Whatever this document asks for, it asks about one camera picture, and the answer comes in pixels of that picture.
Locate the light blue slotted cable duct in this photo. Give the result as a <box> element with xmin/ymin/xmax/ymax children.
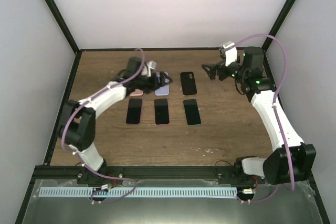
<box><xmin>38</xmin><ymin>187</ymin><xmax>237</xmax><ymax>199</ymax></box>

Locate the black front mounting rail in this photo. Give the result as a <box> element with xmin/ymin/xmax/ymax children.
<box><xmin>32</xmin><ymin>165</ymin><xmax>253</xmax><ymax>185</ymax></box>

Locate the pink phone case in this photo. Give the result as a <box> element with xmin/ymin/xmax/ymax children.
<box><xmin>130</xmin><ymin>89</ymin><xmax>143</xmax><ymax>97</ymax></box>

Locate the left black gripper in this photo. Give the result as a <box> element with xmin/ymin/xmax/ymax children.
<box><xmin>134</xmin><ymin>71</ymin><xmax>172</xmax><ymax>94</ymax></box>

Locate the black phone case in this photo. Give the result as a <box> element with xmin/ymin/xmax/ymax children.
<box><xmin>180</xmin><ymin>71</ymin><xmax>197</xmax><ymax>95</ymax></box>

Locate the black screen pink phone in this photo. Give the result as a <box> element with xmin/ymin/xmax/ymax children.
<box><xmin>125</xmin><ymin>99</ymin><xmax>142</xmax><ymax>124</ymax></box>

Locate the black screen teal phone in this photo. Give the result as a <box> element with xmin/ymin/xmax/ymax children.
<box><xmin>183</xmin><ymin>99</ymin><xmax>201</xmax><ymax>126</ymax></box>

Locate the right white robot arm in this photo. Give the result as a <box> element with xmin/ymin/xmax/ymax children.
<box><xmin>202</xmin><ymin>46</ymin><xmax>316</xmax><ymax>185</ymax></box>

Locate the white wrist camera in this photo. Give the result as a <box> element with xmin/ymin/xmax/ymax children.
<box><xmin>141</xmin><ymin>60</ymin><xmax>156</xmax><ymax>77</ymax></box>
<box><xmin>219</xmin><ymin>41</ymin><xmax>238</xmax><ymax>67</ymax></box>

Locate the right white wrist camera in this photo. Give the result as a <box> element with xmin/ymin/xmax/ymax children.
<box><xmin>219</xmin><ymin>41</ymin><xmax>238</xmax><ymax>67</ymax></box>

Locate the lavender phone case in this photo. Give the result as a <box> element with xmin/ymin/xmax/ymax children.
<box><xmin>154</xmin><ymin>84</ymin><xmax>169</xmax><ymax>96</ymax></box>

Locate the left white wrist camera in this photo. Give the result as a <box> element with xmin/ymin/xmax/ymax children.
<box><xmin>141</xmin><ymin>60</ymin><xmax>156</xmax><ymax>77</ymax></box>

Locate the black enclosure frame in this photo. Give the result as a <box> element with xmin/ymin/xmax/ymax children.
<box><xmin>15</xmin><ymin>0</ymin><xmax>330</xmax><ymax>223</ymax></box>

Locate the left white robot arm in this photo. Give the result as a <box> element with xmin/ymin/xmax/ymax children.
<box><xmin>57</xmin><ymin>57</ymin><xmax>173</xmax><ymax>184</ymax></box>

